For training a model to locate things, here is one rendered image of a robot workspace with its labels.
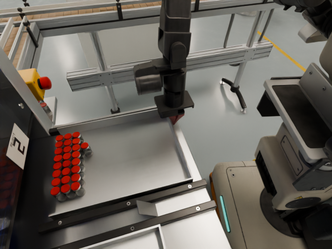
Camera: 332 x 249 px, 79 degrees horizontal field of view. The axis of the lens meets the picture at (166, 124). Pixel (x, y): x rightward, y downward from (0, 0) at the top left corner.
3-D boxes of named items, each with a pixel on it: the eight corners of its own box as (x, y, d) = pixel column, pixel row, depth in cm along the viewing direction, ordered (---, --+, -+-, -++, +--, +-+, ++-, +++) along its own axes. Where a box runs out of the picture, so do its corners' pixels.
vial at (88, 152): (85, 158, 58) (80, 149, 54) (85, 151, 59) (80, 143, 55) (93, 156, 58) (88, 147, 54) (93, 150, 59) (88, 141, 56)
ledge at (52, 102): (10, 133, 66) (6, 130, 64) (17, 106, 74) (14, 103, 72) (55, 124, 68) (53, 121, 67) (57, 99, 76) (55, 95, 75)
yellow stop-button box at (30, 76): (18, 104, 60) (3, 86, 55) (22, 90, 65) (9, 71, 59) (45, 100, 62) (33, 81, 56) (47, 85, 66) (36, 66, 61)
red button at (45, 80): (39, 93, 61) (32, 83, 58) (40, 85, 64) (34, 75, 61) (52, 91, 62) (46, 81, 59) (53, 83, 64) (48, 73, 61)
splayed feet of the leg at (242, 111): (240, 114, 188) (245, 104, 177) (217, 82, 218) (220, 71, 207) (248, 113, 189) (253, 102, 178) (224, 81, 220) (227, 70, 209)
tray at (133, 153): (55, 221, 47) (48, 216, 44) (61, 135, 63) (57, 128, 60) (191, 184, 53) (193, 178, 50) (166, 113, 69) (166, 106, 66)
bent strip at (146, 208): (141, 221, 47) (138, 214, 42) (138, 208, 49) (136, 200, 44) (197, 205, 49) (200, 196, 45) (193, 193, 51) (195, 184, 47)
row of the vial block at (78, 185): (76, 198, 50) (70, 191, 47) (77, 141, 61) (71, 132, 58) (86, 196, 51) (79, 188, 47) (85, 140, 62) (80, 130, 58)
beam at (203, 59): (72, 92, 144) (66, 78, 134) (72, 85, 148) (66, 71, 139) (268, 58, 172) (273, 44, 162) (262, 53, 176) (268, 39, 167)
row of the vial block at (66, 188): (67, 200, 50) (60, 193, 46) (69, 143, 61) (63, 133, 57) (76, 198, 50) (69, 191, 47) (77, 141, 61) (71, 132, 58)
